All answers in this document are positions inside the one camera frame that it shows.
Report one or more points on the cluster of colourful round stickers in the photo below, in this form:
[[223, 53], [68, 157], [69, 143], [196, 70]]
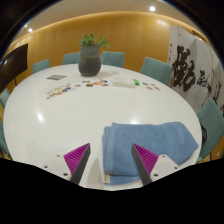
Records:
[[96, 83], [150, 86]]

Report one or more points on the potted plant in grey pot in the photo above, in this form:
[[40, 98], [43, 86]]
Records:
[[89, 61]]

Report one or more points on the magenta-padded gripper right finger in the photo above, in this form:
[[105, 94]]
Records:
[[146, 159]]

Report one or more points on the small green object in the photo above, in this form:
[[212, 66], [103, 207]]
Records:
[[136, 82]]

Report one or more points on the grey card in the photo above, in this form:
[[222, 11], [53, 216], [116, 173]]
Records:
[[56, 77]]

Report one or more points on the blue towel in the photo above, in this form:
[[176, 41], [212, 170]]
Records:
[[160, 140]]

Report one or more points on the white folding screen with calligraphy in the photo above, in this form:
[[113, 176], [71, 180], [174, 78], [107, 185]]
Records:
[[196, 56]]

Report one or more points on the teal chair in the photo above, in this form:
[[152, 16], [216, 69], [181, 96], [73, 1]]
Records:
[[213, 126]]

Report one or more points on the group of teal chairs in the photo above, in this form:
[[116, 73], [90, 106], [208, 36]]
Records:
[[112, 59]]

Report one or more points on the white flat box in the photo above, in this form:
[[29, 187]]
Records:
[[123, 82]]

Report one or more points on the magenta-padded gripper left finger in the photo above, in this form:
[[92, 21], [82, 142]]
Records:
[[76, 159]]

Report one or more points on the black wall monitor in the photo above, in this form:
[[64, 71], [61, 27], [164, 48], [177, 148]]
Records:
[[13, 65]]

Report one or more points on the black bag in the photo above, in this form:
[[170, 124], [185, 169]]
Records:
[[203, 135]]

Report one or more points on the colourful sticker sheet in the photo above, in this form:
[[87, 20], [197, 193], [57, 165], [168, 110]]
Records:
[[58, 90]]

